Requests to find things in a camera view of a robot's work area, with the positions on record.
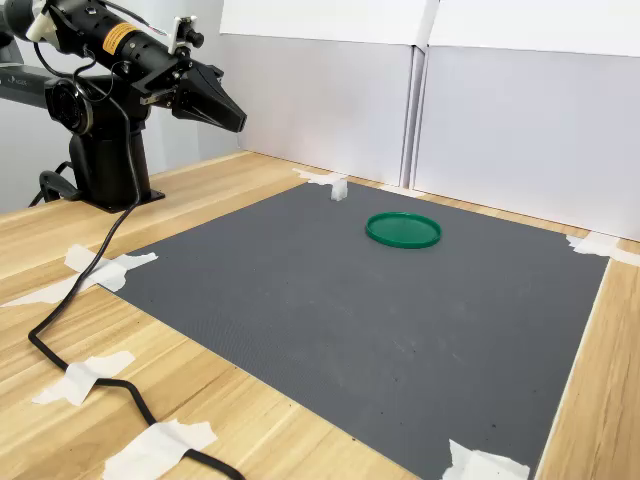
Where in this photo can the small white plastic terminal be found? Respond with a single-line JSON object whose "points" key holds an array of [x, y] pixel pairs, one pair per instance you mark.
{"points": [[339, 191]]}

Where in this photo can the round green lid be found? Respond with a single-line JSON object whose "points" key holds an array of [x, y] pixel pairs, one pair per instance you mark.
{"points": [[402, 230]]}

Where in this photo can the white partition panel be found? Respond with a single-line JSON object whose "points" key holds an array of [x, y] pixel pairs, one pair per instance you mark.
{"points": [[320, 100], [540, 125]]}

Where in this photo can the dark grey mat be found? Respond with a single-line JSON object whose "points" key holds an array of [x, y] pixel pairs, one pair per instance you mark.
{"points": [[350, 325]]}

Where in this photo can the small white camera box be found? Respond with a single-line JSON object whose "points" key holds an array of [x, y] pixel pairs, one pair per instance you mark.
{"points": [[176, 35]]}

